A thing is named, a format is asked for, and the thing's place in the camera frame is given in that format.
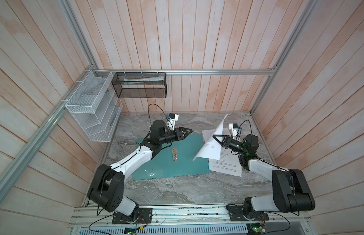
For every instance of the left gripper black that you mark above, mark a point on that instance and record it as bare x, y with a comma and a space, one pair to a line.
181, 135

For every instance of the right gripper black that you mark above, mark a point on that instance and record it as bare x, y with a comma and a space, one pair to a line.
227, 138

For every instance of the printed paper sheet front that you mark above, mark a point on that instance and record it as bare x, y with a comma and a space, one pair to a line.
211, 149

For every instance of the printed paper sheet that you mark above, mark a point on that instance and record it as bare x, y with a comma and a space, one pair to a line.
227, 164
208, 133
211, 149

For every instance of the green file folder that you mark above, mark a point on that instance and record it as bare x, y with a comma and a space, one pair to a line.
163, 166

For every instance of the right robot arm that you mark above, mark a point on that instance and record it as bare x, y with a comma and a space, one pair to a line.
290, 190

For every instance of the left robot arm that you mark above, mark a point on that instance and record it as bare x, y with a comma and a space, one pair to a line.
107, 187

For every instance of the metal folder clip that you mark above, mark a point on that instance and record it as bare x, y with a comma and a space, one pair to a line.
175, 154

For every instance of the printed paper sheet back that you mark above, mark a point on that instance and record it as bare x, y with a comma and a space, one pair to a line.
208, 133

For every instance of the printed paper sheet middle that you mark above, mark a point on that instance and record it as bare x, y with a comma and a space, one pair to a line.
227, 164

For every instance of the papers in black basket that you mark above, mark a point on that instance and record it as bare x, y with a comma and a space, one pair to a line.
158, 80

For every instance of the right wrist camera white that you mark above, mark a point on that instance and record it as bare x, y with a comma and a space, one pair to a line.
234, 129

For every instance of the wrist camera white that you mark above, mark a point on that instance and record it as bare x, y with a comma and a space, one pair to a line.
171, 120
234, 129

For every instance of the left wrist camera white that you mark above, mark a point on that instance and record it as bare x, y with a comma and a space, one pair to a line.
171, 120

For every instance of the black mesh wall basket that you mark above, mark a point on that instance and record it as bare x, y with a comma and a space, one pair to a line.
139, 91

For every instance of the horizontal aluminium wall bar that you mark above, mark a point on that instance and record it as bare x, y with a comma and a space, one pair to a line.
210, 72

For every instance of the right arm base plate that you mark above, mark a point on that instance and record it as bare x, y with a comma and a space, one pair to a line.
245, 213

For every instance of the aluminium mounting rail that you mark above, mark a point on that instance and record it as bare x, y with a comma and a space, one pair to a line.
186, 214

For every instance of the white wire mesh shelf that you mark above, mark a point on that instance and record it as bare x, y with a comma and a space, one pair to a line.
94, 106

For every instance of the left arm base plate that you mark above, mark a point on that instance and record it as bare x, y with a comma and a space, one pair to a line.
139, 215

